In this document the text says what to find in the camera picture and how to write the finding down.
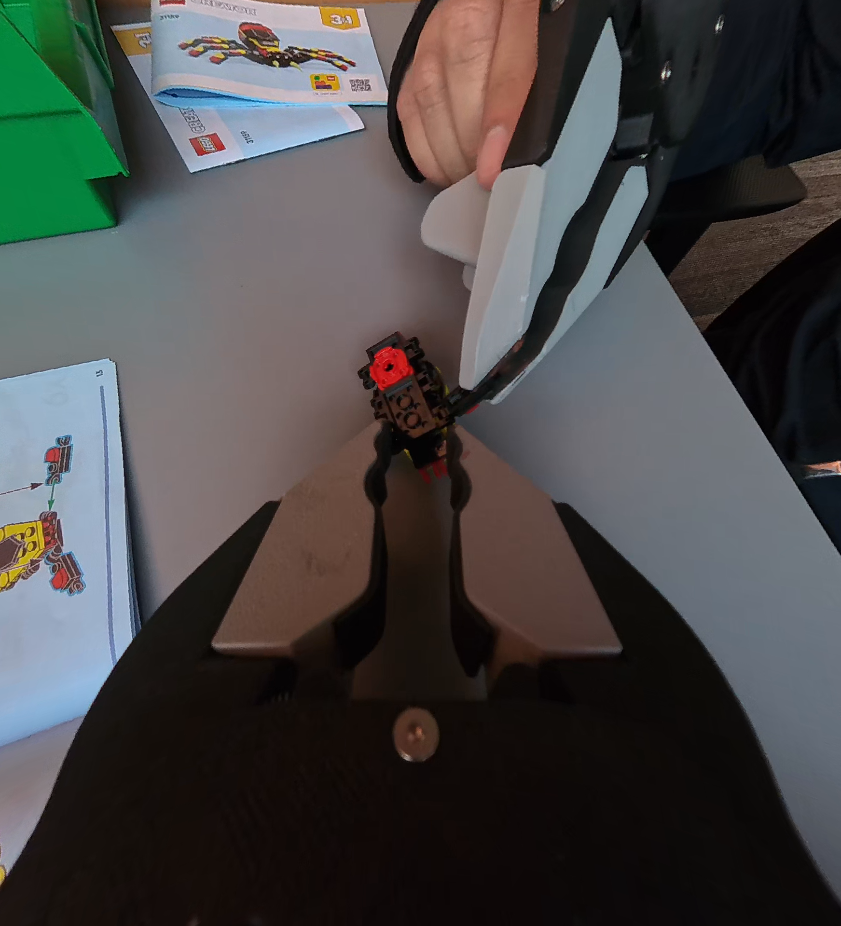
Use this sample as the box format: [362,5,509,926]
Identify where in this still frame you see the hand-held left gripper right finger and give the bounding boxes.
[448,422,622,680]

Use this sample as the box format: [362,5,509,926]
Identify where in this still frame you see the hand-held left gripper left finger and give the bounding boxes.
[212,422,394,672]

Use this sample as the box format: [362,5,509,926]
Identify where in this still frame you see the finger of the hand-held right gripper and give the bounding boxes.
[453,163,653,417]
[458,18,624,395]

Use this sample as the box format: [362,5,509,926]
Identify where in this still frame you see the black red lego spider model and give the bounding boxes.
[357,333,481,487]

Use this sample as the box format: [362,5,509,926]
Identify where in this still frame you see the open lego instruction booklet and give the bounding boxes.
[0,357,143,765]

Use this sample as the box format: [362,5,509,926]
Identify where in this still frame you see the person's right hand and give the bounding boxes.
[396,0,541,189]

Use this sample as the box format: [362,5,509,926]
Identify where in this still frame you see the person's dark pants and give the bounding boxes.
[703,210,841,625]

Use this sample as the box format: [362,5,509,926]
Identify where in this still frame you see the red logo instruction booklet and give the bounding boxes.
[110,23,366,175]

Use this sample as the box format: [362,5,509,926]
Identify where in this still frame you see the spider cover instruction booklet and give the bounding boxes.
[150,0,389,109]

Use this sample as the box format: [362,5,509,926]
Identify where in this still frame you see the green plastic bin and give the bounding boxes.
[0,0,119,252]
[0,0,131,179]

